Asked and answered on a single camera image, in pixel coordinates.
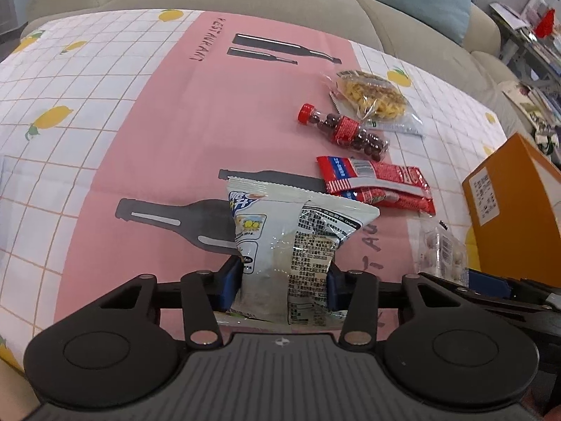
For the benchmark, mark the clear packet of white candies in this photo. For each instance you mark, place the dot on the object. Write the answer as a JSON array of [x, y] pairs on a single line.
[[440, 250]]

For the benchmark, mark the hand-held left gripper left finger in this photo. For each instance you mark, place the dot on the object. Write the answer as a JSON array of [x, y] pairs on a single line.
[[230, 285]]

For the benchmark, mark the white and blue chip bag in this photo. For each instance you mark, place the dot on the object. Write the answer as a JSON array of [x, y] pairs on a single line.
[[289, 245]]

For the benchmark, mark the clear yellow waffle packet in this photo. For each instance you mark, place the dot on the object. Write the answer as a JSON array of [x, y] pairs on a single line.
[[372, 96]]

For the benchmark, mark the red ornament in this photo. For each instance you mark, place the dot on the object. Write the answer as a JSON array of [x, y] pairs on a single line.
[[544, 22]]

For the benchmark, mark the red capped candy bottle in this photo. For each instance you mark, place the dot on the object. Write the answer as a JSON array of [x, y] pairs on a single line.
[[346, 130]]

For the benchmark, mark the stack of magazines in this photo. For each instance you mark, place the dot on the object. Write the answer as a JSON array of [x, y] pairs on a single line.
[[543, 133], [548, 101]]

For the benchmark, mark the white desk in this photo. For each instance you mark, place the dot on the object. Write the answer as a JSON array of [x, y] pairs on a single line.
[[517, 48]]

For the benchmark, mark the lemon print tablecloth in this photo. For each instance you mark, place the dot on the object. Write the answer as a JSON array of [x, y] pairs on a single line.
[[87, 162]]

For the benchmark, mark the light blue pillow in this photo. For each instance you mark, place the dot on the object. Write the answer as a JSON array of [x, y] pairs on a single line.
[[425, 0]]

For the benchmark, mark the red labelled snack packet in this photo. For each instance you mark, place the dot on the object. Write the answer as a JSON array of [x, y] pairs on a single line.
[[372, 173]]

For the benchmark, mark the orange cardboard box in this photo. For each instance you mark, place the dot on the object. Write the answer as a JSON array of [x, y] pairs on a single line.
[[517, 210]]

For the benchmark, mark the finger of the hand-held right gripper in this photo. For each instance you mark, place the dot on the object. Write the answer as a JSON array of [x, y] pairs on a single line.
[[488, 284], [504, 305]]

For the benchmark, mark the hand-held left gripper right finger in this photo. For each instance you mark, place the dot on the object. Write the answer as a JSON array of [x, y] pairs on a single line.
[[335, 289]]

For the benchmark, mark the cluttered desk with books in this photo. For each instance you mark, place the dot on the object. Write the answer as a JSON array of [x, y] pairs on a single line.
[[508, 13]]

